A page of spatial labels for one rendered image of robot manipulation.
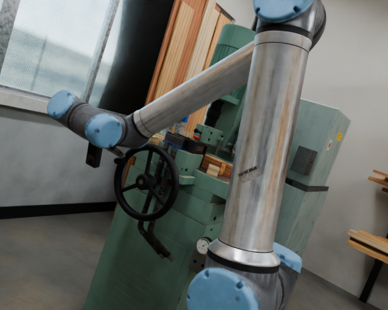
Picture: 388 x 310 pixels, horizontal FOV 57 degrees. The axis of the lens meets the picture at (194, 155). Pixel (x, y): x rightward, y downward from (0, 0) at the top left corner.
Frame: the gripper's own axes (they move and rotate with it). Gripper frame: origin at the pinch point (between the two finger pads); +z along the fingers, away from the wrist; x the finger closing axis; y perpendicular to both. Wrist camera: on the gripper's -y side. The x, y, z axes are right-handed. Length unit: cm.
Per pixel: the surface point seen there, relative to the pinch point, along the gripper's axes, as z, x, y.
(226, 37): 10, -8, 64
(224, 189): 22.2, -32.9, 8.4
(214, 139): 34.7, -12.8, 28.7
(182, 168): 12.6, -17.8, 7.5
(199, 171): 21.5, -20.3, 10.4
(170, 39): 107, 102, 116
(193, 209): 26.5, -23.6, -3.5
